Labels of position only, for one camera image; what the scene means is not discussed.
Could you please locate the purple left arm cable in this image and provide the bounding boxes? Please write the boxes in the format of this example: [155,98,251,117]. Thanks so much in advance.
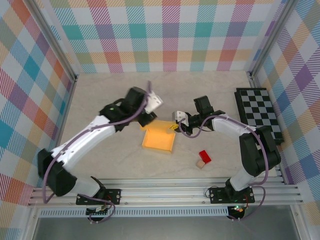
[42,79,154,225]

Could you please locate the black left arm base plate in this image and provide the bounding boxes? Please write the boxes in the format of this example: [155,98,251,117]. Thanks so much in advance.
[75,187,122,206]

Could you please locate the black and grey checkerboard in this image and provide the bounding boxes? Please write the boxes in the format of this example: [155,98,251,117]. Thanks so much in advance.
[234,87,286,146]

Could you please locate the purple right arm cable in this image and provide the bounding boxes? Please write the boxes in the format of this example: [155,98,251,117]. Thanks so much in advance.
[178,114,271,222]

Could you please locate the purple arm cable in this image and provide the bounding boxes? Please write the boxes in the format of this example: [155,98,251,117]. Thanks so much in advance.
[42,79,154,225]
[178,114,271,222]

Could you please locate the aluminium frame post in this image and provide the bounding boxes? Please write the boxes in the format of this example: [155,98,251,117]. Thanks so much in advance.
[246,0,300,80]
[23,0,79,83]

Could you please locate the red block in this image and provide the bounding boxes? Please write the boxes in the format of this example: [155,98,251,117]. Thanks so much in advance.
[198,149,212,165]

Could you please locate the small controller circuit board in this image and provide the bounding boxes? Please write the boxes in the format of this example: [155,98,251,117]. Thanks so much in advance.
[228,204,246,215]
[85,205,111,218]

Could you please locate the aluminium side rail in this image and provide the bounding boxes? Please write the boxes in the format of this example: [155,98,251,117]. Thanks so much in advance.
[49,74,79,156]
[274,149,286,185]

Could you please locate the yellow paper box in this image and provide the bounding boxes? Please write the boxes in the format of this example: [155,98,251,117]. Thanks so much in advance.
[139,119,178,155]

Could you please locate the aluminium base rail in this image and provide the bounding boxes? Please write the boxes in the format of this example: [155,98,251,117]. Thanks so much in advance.
[27,176,305,208]

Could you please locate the white slotted cable duct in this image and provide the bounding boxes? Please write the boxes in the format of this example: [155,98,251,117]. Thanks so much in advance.
[39,208,230,218]

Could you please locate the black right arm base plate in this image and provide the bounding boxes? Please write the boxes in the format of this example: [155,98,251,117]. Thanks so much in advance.
[208,187,256,205]

